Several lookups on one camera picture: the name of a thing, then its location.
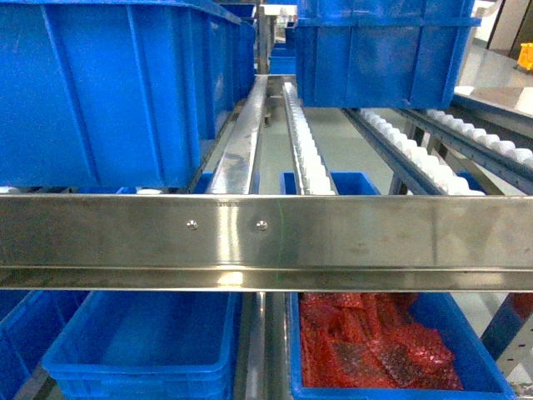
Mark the upper right blue bin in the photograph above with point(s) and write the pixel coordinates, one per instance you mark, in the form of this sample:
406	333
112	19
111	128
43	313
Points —
380	54

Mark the upper left blue bin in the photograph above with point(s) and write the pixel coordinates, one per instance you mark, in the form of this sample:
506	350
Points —
117	93

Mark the empty blue bin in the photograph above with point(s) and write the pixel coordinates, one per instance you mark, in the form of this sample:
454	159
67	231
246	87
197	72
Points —
148	345

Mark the blue bin with red wrap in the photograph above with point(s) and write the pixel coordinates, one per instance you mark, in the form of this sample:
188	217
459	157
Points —
480	376

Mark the red bubble wrap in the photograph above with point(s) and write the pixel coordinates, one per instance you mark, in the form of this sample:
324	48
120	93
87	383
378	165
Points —
371	340

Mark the stainless steel flow rack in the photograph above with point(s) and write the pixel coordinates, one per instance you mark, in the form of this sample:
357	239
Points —
416	239

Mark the yellow mop bucket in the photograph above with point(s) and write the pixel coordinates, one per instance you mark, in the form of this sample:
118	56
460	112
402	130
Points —
525	58

